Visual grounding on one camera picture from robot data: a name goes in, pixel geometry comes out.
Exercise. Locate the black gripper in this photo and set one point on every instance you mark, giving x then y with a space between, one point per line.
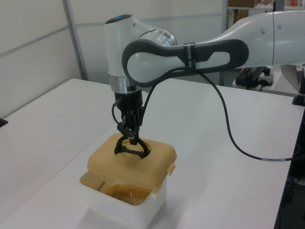
129 101

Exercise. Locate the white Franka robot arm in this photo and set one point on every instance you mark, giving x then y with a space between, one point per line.
147 64

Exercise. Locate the white plastic tool case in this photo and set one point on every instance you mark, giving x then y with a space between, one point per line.
133 212

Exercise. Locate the small dark hex key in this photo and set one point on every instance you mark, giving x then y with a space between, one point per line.
101 186

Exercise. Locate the orange packet in clear wrap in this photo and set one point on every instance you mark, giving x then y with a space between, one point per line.
128 194

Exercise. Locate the black power strip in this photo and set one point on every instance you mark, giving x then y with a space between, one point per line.
250 76

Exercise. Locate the black table clamp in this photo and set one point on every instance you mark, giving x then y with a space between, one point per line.
3 122

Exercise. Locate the grey emergency stop button box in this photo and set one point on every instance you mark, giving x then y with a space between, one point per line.
267 77

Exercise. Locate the wooden cabinet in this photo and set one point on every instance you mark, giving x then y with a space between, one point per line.
238 15

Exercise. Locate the silver laptop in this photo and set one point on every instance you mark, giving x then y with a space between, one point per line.
291 76

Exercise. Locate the grey partition frame post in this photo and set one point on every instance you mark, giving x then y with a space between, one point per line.
76 40
224 16

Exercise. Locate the black post with base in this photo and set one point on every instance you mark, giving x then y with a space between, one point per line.
300 93

